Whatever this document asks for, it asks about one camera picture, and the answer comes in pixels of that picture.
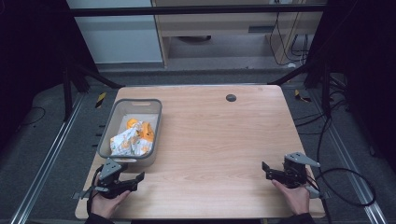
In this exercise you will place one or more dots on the grey plastic basket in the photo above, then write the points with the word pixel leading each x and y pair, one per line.
pixel 124 109

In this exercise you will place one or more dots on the person's left hand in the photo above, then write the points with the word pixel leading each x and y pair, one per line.
pixel 107 203

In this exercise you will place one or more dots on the aluminium floor rail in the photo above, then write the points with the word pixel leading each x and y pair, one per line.
pixel 351 165
pixel 46 158

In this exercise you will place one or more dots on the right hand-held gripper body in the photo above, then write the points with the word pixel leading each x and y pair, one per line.
pixel 295 171

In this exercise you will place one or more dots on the white cabinet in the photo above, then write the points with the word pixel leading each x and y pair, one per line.
pixel 121 37

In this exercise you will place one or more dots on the yellow and black tape marker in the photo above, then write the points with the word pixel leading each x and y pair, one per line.
pixel 100 100
pixel 301 97

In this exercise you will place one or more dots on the black horizontal frame bar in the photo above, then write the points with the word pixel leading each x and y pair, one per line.
pixel 186 11

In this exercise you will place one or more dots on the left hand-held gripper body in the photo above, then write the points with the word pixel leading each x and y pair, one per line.
pixel 109 174

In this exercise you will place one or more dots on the person's right hand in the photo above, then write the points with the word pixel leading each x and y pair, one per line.
pixel 294 199

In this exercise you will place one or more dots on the white and orange patterned cloth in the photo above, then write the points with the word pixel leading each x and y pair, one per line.
pixel 134 141

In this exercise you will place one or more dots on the black metal stand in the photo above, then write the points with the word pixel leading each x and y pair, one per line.
pixel 67 93
pixel 325 90

